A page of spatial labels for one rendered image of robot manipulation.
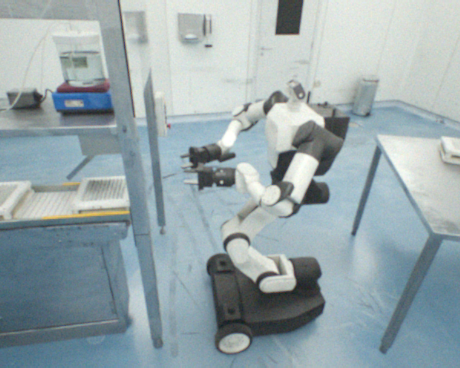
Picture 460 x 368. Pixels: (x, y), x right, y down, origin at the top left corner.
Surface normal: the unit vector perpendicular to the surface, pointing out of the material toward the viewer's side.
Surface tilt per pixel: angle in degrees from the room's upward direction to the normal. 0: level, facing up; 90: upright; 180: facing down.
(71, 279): 90
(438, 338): 0
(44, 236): 90
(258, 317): 0
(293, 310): 0
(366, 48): 90
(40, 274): 90
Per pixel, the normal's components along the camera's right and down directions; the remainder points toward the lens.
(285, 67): 0.28, 0.50
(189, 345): 0.02, -0.85
